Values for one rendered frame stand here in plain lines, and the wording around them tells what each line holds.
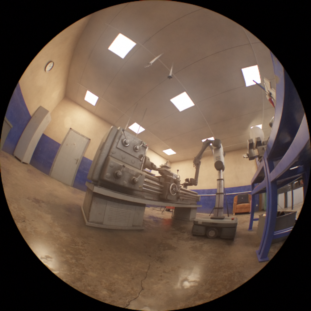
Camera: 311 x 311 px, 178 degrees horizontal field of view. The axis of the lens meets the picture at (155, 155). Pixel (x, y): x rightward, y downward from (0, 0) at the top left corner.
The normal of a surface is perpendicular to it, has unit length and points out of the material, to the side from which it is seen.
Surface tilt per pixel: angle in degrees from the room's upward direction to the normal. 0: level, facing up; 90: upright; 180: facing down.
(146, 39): 180
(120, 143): 90
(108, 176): 90
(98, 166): 90
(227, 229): 90
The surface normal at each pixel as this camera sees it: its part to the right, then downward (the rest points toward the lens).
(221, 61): -0.18, 0.89
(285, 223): -0.65, -0.43
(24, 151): 0.71, -0.18
